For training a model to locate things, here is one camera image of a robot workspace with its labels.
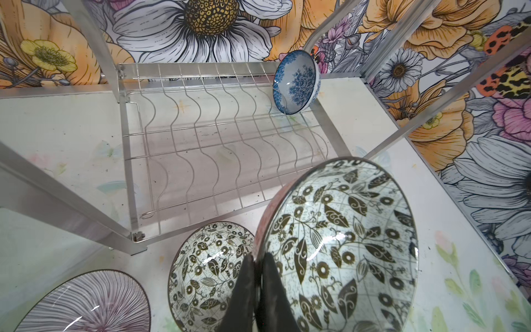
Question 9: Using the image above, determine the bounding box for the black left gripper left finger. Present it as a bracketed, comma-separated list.
[217, 254, 256, 332]

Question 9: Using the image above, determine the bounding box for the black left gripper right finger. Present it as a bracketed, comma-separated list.
[260, 253, 300, 331]

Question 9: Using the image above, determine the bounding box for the black leaf pattern bowl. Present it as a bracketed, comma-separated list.
[167, 221, 254, 331]
[254, 157, 418, 331]

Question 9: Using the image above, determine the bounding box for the blue floral bowl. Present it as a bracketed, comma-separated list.
[272, 50, 321, 115]

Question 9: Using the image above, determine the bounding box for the silver metal dish rack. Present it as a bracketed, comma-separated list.
[0, 0, 531, 256]

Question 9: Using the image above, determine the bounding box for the pink striped bowl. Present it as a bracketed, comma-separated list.
[15, 269, 152, 331]

